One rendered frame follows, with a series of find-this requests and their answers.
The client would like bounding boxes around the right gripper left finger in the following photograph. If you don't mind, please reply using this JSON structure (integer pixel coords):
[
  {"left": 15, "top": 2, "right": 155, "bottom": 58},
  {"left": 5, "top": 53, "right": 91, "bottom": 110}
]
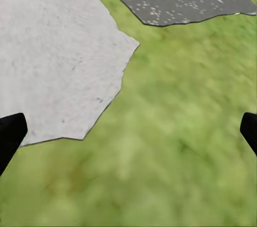
[{"left": 0, "top": 112, "right": 28, "bottom": 176}]

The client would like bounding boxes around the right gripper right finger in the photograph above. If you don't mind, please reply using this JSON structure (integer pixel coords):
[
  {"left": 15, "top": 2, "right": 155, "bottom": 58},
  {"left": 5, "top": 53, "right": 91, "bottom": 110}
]
[{"left": 240, "top": 112, "right": 257, "bottom": 155}]

